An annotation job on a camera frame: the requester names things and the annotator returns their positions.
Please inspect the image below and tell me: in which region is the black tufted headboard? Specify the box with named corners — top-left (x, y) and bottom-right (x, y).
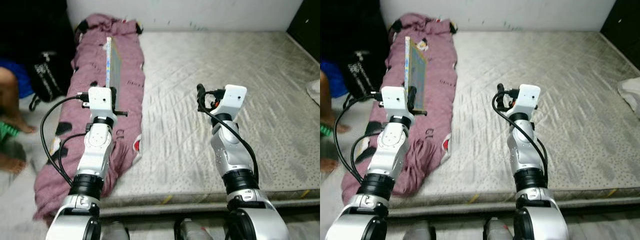
top-left (286, 0), bottom-right (321, 62)
top-left (600, 0), bottom-right (640, 51)

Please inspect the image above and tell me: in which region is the yellow blue picture book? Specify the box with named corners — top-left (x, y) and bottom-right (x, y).
top-left (404, 36), bottom-right (428, 113)
top-left (105, 36), bottom-right (122, 108)

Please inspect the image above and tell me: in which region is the blue cloth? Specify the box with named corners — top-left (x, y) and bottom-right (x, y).
top-left (320, 60), bottom-right (348, 98)
top-left (0, 57), bottom-right (32, 99)

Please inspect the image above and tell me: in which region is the black bag white lettering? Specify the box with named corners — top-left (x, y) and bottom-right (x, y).
top-left (25, 49), bottom-right (76, 103)
top-left (345, 49), bottom-right (388, 101)

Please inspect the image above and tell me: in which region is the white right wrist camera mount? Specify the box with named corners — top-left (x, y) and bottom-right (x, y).
top-left (215, 84), bottom-right (248, 118)
top-left (512, 84), bottom-right (542, 117)

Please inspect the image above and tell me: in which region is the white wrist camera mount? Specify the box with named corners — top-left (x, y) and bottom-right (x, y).
top-left (215, 84), bottom-right (248, 118)
top-left (380, 86), bottom-right (416, 118)
top-left (512, 84), bottom-right (542, 117)
top-left (87, 86), bottom-right (118, 118)

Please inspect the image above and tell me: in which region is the grey robot leg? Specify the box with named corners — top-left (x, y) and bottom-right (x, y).
top-left (402, 220), bottom-right (437, 240)
top-left (482, 216), bottom-right (516, 240)
top-left (174, 217), bottom-right (228, 240)
top-left (100, 220), bottom-right (131, 240)

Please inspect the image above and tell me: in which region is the grey robot left leg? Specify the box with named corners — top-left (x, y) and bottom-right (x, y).
top-left (402, 220), bottom-right (437, 240)
top-left (100, 220), bottom-right (131, 240)

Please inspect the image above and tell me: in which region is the black left arm long cable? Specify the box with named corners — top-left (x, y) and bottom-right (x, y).
top-left (40, 95), bottom-right (90, 186)
top-left (332, 94), bottom-right (383, 183)

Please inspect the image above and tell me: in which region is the grey upholstered bed base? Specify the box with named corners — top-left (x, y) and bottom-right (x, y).
top-left (100, 197), bottom-right (321, 217)
top-left (390, 195), bottom-right (640, 217)

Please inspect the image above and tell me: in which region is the black left arm short cable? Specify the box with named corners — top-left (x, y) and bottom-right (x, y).
top-left (57, 132), bottom-right (88, 181)
top-left (350, 132), bottom-right (383, 178)

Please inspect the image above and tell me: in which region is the person in black shorts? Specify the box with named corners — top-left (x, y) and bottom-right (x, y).
top-left (320, 70), bottom-right (353, 173)
top-left (0, 66), bottom-right (37, 175)

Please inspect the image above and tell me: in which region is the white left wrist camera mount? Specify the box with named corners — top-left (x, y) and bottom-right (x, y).
top-left (380, 86), bottom-right (416, 118)
top-left (87, 86), bottom-right (118, 118)

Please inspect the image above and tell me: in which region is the purple cartoon print blanket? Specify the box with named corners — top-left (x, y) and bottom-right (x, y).
top-left (340, 13), bottom-right (458, 198)
top-left (32, 13), bottom-right (147, 223)

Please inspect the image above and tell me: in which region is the grey quilted mattress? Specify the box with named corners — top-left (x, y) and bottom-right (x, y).
top-left (100, 31), bottom-right (321, 198)
top-left (395, 31), bottom-right (640, 196)

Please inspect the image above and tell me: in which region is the grey robot right leg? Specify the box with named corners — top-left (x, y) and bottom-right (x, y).
top-left (174, 217), bottom-right (228, 240)
top-left (482, 216), bottom-right (516, 240)

